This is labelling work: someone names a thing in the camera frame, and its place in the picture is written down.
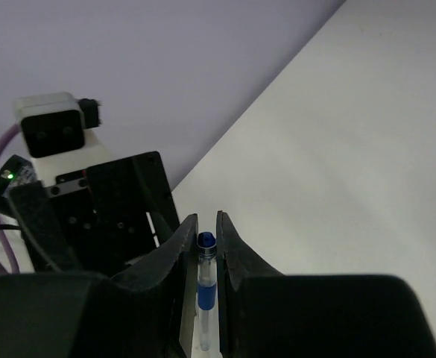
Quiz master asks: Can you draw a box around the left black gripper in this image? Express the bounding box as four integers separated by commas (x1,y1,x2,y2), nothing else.
8,151,180,274

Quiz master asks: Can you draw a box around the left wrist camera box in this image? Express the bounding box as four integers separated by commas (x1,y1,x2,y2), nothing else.
13,92,113,186

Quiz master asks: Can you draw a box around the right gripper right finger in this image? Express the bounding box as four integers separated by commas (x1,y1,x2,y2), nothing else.
216,211,288,357

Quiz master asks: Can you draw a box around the blue ballpoint pen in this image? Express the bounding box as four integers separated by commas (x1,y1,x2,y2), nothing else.
197,232,217,351

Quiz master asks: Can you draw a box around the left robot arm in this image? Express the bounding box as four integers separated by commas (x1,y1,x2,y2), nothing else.
0,151,180,276

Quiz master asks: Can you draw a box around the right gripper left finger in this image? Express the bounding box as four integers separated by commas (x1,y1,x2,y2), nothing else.
113,214,198,357

